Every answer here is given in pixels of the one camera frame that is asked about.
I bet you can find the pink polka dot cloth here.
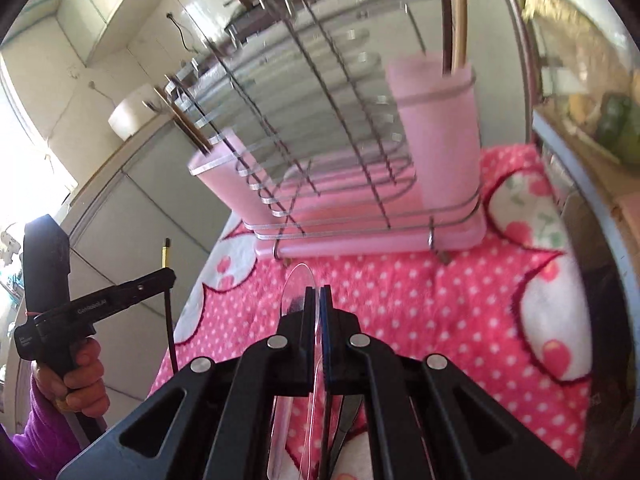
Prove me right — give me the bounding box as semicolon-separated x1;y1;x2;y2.
156;144;592;465

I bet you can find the white rice cooker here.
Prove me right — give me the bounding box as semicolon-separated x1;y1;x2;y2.
107;84;163;141

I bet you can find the dark chopstick gold band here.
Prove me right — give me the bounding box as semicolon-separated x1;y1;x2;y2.
162;237;179;375

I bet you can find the metal shelf rack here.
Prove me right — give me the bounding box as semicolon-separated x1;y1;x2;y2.
491;0;640;480

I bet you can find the purple sleeve left forearm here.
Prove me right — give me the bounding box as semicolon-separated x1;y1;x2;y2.
1;380;81;479

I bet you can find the left pink plastic cup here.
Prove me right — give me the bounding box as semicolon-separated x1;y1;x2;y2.
188;128;282;230

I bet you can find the person's left hand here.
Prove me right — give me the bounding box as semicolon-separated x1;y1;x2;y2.
32;338;111;419

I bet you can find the chrome wire utensil rack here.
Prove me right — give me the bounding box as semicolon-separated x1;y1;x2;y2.
155;0;486;260

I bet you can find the clear plastic spoon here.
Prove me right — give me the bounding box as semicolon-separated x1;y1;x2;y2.
266;263;319;479

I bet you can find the pink plastic cup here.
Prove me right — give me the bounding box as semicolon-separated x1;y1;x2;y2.
188;128;282;230
385;53;480;222

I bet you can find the right pink plastic cup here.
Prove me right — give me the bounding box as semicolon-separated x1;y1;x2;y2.
385;53;480;222

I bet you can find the black power cable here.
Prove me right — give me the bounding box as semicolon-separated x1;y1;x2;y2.
166;11;206;57

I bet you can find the napa cabbage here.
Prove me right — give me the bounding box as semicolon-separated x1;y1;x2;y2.
522;0;626;79

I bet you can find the glass bowl of vegetables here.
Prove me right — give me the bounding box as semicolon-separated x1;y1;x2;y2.
524;0;640;172

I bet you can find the pink plastic drip tray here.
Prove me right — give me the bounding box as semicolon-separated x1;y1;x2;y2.
250;141;486;258

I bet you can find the light brown wooden chopstick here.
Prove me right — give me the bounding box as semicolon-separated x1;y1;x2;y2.
452;0;468;70

